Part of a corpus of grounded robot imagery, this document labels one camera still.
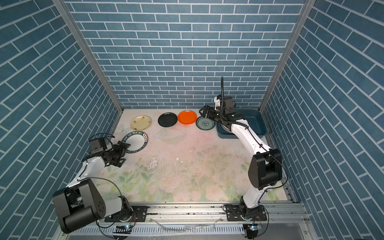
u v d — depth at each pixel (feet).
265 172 1.52
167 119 3.67
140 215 2.42
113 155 2.53
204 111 2.52
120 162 2.64
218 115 2.41
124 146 2.64
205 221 2.40
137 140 3.33
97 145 2.19
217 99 2.58
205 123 3.67
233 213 2.42
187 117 3.80
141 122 3.68
